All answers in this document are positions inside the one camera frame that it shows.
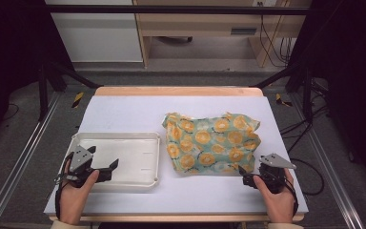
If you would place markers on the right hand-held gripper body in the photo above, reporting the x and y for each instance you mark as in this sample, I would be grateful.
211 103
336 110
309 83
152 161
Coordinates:
274 162

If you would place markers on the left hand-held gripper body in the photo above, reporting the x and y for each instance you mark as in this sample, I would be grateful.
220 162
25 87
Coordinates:
82 159

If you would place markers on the orange flower print cloth bag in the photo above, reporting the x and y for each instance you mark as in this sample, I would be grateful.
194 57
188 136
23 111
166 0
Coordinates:
209 143

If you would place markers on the person's right hand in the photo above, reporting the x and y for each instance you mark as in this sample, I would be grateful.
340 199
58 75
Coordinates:
279 205

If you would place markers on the person's left hand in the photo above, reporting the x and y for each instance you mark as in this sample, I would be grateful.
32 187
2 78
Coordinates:
73 202

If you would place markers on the white plastic tray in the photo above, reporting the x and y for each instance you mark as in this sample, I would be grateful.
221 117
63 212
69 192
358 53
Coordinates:
133 159

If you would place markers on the yellow black tape piece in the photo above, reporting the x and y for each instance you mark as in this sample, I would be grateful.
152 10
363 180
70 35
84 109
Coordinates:
77 99
281 100

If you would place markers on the white table mat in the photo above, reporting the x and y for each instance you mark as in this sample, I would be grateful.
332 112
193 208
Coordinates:
139 111

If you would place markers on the black metal stand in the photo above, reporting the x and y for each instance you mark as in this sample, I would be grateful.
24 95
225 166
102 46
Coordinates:
44 92
306 95

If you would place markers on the wooden table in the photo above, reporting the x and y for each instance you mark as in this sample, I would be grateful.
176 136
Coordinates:
178 91

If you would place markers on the white cabinet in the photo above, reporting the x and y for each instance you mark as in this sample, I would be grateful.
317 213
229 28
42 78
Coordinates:
98 38

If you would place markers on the light wooden desk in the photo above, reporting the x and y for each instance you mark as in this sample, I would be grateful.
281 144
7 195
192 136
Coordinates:
200 24

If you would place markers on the aluminium rail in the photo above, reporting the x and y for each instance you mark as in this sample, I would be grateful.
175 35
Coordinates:
19 156
330 165

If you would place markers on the black horizontal frame bar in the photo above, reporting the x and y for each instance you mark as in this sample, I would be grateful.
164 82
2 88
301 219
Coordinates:
171 9

